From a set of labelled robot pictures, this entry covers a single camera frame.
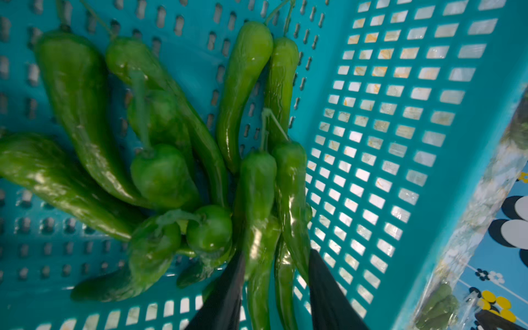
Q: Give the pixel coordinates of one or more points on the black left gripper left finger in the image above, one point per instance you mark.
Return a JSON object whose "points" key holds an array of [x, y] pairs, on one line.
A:
{"points": [[222, 308]]}

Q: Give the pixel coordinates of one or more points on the teal plastic basket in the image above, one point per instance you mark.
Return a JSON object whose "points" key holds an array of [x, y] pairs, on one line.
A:
{"points": [[399, 105]]}

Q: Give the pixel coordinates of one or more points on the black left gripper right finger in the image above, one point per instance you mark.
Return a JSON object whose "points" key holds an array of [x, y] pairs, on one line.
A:
{"points": [[330, 307]]}

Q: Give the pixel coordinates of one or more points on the clear clamshell with peppers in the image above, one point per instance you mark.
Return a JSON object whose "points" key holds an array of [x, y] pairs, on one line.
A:
{"points": [[443, 310]]}

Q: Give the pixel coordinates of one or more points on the green peppers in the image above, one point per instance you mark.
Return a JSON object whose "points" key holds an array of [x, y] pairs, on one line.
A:
{"points": [[181, 194]]}

